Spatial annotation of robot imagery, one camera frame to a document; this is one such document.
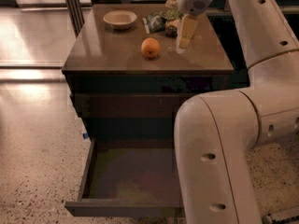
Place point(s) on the white ceramic bowl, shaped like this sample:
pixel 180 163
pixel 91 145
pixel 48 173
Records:
pixel 120 19

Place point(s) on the white power strip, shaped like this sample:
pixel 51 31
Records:
pixel 287 216

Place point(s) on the closed top drawer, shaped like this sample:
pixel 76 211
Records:
pixel 128 106

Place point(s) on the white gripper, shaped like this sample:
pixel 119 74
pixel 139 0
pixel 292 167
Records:
pixel 193 1

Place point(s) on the green snack bag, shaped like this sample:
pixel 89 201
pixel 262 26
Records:
pixel 155 22

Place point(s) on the dark wooden drawer cabinet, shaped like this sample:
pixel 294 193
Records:
pixel 105 61

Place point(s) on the orange fruit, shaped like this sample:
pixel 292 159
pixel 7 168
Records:
pixel 150 48

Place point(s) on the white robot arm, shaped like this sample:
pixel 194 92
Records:
pixel 214 131

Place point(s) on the blue tape piece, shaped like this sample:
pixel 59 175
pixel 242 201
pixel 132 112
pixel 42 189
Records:
pixel 85 136

